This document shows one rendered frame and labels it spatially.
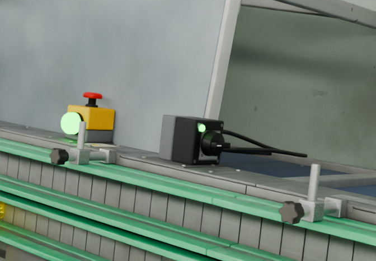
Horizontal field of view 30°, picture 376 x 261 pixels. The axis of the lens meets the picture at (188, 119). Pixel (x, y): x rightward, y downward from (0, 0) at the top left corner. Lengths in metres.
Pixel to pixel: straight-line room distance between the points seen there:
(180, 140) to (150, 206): 0.12
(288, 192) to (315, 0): 0.66
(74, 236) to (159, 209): 0.23
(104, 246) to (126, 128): 0.27
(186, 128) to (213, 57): 0.16
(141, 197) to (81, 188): 0.16
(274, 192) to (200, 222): 0.15
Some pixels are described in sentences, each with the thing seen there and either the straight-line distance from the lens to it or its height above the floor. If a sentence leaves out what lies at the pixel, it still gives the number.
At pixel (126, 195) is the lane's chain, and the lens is 1.24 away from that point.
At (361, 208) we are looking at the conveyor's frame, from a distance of 0.98.
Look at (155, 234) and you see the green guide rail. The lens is 1.08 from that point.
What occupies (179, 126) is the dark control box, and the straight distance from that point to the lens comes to 1.22.
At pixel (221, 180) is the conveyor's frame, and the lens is 1.10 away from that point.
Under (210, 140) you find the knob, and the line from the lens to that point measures 1.20.
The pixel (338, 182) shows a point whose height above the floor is 0.59.
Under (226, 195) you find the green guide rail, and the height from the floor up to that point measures 0.91.
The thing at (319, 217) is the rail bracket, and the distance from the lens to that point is 0.92.
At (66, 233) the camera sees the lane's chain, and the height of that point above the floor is 0.88.
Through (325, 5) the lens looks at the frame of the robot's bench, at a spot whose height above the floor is 0.36.
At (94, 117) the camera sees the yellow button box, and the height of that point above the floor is 0.81.
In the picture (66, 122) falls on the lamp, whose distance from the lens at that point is 1.41.
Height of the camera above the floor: 1.75
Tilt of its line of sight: 49 degrees down
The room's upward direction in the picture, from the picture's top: 87 degrees counter-clockwise
